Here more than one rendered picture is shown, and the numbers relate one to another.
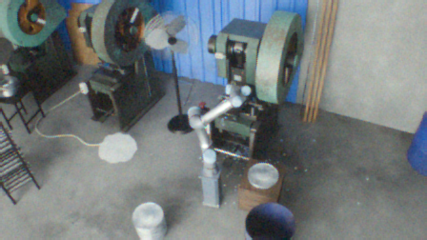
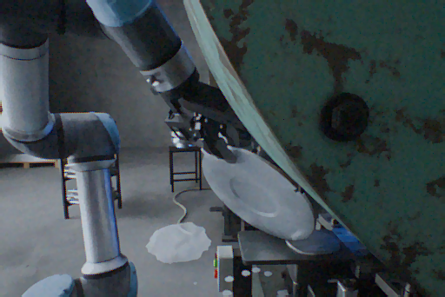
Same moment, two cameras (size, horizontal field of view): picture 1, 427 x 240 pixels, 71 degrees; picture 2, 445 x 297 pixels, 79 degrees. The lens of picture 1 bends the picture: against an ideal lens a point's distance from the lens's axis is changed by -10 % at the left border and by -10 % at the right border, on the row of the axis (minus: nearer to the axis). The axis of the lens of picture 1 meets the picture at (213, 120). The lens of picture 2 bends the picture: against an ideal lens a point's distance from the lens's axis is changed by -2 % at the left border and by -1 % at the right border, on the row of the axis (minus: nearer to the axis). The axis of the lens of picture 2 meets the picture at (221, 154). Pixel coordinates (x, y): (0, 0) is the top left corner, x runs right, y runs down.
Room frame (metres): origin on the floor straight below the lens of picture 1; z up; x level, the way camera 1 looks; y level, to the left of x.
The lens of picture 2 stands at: (2.11, -0.65, 1.11)
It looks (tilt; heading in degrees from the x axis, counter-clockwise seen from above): 10 degrees down; 60
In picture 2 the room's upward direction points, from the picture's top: straight up
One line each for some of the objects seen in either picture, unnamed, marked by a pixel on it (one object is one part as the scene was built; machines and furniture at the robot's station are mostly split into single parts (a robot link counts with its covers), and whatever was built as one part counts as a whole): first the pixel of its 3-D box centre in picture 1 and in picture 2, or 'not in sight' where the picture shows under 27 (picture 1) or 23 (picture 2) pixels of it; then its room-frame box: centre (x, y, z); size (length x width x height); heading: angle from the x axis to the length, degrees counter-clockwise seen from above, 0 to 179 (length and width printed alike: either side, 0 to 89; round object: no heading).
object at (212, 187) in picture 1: (212, 186); not in sight; (2.04, 0.05, 0.23); 0.19 x 0.19 x 0.45; 72
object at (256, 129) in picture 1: (268, 120); not in sight; (2.71, -0.60, 0.45); 0.92 x 0.12 x 0.90; 152
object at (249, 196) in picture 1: (261, 188); not in sight; (2.01, -0.44, 0.18); 0.40 x 0.38 x 0.35; 159
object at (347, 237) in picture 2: not in sight; (361, 250); (2.71, -0.29, 0.76); 0.15 x 0.09 x 0.05; 62
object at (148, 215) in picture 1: (147, 215); not in sight; (1.70, 0.66, 0.25); 0.29 x 0.29 x 0.01
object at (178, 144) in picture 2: (15, 101); (184, 158); (3.48, 2.73, 0.40); 0.45 x 0.40 x 0.79; 74
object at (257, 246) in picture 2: (233, 111); (290, 267); (2.56, -0.21, 0.72); 0.25 x 0.14 x 0.14; 152
